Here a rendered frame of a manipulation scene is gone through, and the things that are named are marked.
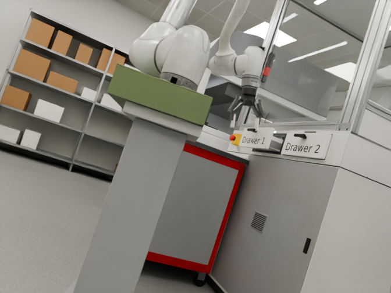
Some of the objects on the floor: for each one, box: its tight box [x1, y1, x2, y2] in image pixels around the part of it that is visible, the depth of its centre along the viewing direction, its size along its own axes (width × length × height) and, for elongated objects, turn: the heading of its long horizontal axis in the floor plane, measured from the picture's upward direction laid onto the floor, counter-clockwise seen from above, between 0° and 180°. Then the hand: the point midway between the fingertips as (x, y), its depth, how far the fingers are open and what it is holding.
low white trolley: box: [145, 140, 250, 287], centre depth 205 cm, size 58×62×76 cm
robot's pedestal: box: [64, 101, 203, 293], centre depth 126 cm, size 30×30×76 cm
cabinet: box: [206, 152, 391, 293], centre depth 187 cm, size 95×103×80 cm
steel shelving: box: [0, 7, 133, 176], centre depth 539 cm, size 363×49×200 cm, turn 11°
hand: (244, 127), depth 171 cm, fingers open, 13 cm apart
